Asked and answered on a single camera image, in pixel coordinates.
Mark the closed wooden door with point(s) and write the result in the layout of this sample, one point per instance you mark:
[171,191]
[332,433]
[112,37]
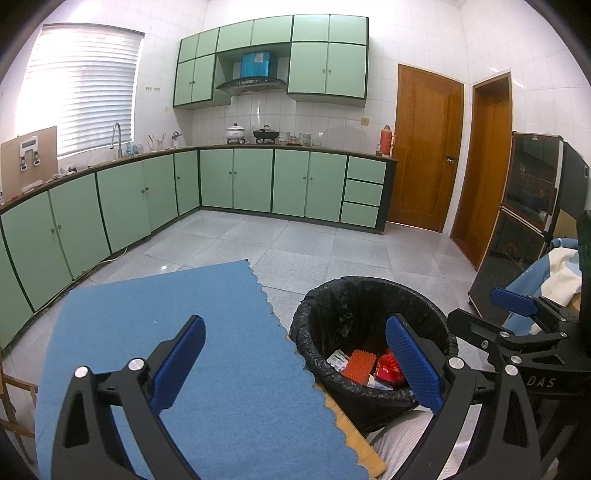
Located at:
[425,147]

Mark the white cooking pot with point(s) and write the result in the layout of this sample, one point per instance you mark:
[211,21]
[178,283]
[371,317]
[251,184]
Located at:
[235,134]

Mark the wooden chair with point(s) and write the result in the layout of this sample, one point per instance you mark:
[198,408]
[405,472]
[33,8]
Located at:
[14,427]

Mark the blue felt mat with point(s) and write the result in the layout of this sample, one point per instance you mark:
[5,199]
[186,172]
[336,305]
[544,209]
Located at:
[231,392]

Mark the white clamp bracket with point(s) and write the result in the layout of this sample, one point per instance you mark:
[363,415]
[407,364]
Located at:
[28,150]

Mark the green base cabinets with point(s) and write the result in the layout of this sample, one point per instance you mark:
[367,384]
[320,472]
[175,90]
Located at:
[286,184]

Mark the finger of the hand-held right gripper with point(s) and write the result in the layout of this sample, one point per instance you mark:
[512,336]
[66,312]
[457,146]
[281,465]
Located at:
[471,325]
[510,299]

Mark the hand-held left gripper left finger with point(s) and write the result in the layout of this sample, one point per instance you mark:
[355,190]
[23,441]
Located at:
[180,360]

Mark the white cloth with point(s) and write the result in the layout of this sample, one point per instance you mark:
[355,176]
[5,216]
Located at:
[561,277]

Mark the green wall cabinets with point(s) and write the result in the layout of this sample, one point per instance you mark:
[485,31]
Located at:
[323,69]

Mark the steel sink faucet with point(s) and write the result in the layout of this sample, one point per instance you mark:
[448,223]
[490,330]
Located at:
[116,138]

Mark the white window blinds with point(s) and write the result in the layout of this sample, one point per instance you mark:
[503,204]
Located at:
[83,92]

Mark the blue cloth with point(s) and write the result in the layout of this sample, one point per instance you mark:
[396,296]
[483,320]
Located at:
[528,277]

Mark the black glass cabinet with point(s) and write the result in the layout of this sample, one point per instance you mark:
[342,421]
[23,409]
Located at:
[526,184]

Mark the open wooden door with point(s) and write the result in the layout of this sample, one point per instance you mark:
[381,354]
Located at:
[485,175]

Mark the range hood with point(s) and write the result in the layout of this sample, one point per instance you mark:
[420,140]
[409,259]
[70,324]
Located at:
[251,84]

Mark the red wrapper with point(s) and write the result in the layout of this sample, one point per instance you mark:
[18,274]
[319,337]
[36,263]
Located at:
[391,367]

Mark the orange thermos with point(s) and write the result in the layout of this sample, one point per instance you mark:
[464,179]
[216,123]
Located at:
[386,141]

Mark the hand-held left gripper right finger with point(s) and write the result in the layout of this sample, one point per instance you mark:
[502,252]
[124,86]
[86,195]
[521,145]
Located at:
[413,364]

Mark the cardboard box on counter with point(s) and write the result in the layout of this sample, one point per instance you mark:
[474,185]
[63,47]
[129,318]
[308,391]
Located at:
[11,175]

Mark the black bagged waste bin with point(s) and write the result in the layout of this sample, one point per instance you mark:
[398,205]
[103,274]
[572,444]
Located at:
[351,314]

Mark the blue box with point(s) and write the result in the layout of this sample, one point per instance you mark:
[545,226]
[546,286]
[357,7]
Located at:
[255,64]

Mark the patterned ceramic jar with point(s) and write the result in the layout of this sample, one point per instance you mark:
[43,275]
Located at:
[284,138]
[304,139]

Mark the black wok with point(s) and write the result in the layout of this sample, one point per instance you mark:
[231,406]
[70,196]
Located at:
[266,134]

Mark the utensil holder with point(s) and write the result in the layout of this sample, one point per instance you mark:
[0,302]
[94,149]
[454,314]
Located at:
[156,144]

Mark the orange foam net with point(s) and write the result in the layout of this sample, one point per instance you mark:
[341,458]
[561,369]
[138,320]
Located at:
[359,367]

